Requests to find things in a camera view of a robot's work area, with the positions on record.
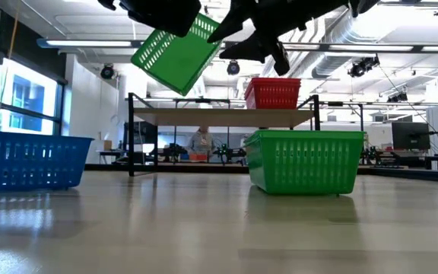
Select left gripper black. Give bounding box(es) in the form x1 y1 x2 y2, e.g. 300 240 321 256
119 0 203 38

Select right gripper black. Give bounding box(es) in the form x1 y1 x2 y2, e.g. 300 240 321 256
207 0 351 77

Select black ceiling spotlight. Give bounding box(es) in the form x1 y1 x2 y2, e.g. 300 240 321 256
226 59 241 76
100 63 116 80

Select ceiling light strip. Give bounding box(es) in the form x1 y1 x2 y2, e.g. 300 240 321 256
36 37 438 53

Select person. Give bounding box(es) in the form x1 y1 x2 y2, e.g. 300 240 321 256
186 126 217 155

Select black track light cluster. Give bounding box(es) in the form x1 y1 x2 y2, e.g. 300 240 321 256
348 56 380 78
386 91 409 103

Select window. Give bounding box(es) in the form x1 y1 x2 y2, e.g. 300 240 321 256
0 56 66 136

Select dark ceiling fixture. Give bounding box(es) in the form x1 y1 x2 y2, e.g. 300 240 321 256
377 0 438 17

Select black computer monitor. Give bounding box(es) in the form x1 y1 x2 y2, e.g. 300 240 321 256
391 121 431 151

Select wooden shelf black frame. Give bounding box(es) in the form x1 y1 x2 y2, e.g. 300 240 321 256
127 92 322 178

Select silver ventilation duct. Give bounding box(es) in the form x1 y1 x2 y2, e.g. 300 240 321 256
311 7 391 79

